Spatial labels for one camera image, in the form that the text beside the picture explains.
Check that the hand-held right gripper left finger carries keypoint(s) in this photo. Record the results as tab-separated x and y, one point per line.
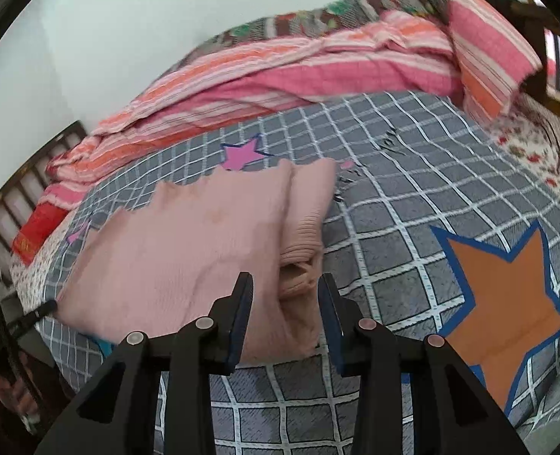
239	324

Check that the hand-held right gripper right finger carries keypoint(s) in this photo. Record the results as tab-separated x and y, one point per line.
329	324

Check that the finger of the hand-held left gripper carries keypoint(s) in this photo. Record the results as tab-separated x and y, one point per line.
36	315

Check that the pink knit sweater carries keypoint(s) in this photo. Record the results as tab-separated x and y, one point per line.
176	256

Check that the person's left hand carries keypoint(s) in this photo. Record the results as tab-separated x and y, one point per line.
17	400

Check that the red embroidered pillow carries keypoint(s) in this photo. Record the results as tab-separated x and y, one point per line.
38	232

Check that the dark wooden headboard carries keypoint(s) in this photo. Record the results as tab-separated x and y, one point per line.
31	176

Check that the grey checked star blanket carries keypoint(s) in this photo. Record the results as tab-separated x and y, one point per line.
403	175

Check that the pink orange striped quilt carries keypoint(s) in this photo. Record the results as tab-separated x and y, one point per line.
261	85

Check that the dark floral quilt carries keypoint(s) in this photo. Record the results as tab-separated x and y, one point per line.
308	21

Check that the brown wooden glazed door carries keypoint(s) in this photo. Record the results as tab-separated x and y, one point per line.
558	57

